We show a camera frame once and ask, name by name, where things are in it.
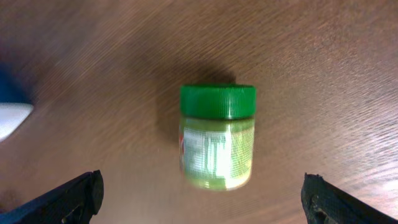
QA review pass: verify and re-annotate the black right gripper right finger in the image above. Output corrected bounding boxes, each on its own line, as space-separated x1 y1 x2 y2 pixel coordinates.
301 174 397 224

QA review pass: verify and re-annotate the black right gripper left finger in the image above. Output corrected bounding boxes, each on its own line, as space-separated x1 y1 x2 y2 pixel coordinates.
1 170 104 224

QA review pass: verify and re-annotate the white tube with gold cap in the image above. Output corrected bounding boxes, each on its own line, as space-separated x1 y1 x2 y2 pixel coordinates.
0 103 34 141

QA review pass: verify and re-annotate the green lid glass jar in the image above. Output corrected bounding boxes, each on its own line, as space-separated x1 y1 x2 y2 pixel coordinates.
179 84 256 190

